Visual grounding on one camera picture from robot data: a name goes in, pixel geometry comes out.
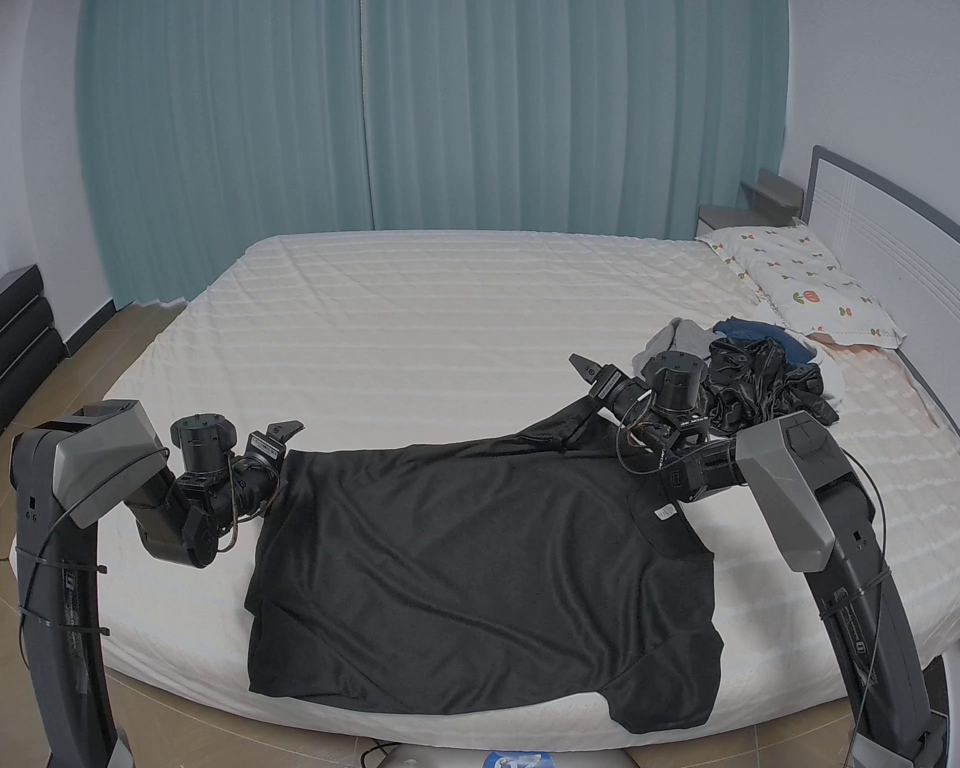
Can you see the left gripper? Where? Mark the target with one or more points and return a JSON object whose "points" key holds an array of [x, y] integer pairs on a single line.
{"points": [[262, 461]]}

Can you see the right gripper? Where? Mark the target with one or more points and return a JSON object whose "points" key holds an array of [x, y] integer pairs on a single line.
{"points": [[619, 391]]}

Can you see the black T-shirt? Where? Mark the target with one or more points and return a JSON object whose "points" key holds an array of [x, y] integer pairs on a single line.
{"points": [[465, 570]]}

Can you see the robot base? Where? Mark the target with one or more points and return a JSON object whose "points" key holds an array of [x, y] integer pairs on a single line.
{"points": [[517, 761]]}

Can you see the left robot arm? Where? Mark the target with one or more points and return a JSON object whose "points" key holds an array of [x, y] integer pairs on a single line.
{"points": [[97, 465]]}

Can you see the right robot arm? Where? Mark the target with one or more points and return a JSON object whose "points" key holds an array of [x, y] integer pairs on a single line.
{"points": [[795, 487]]}

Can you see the bed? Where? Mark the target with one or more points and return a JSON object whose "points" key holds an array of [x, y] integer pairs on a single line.
{"points": [[412, 315]]}

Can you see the pile of clothes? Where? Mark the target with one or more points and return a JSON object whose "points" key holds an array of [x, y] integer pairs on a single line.
{"points": [[757, 375]]}

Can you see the grey bedside table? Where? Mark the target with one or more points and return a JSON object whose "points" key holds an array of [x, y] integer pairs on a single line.
{"points": [[757, 202]]}

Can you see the white printed pillow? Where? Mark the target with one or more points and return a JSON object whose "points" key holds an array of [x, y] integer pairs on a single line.
{"points": [[810, 277]]}

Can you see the blue-green curtain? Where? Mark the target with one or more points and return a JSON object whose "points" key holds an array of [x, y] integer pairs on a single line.
{"points": [[562, 112], [225, 150]]}

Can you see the black chest of drawers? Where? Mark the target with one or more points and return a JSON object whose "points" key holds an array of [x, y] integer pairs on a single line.
{"points": [[22, 337]]}

